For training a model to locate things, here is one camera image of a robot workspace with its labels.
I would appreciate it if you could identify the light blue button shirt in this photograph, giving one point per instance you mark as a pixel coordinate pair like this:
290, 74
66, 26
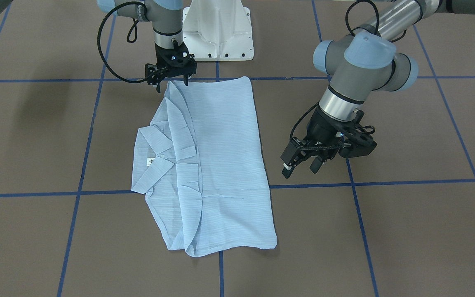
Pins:
199, 165

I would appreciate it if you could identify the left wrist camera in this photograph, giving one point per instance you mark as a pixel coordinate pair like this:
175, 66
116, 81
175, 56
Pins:
358, 139

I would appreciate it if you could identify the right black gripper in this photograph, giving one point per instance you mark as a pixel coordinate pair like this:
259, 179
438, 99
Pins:
160, 56

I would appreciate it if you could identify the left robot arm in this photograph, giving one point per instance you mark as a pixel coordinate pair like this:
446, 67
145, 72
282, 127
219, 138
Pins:
364, 61

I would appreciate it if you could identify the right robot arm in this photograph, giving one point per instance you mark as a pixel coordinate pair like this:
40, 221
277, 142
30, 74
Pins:
165, 17

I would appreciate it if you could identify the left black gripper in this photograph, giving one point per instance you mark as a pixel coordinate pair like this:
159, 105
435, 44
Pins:
320, 128

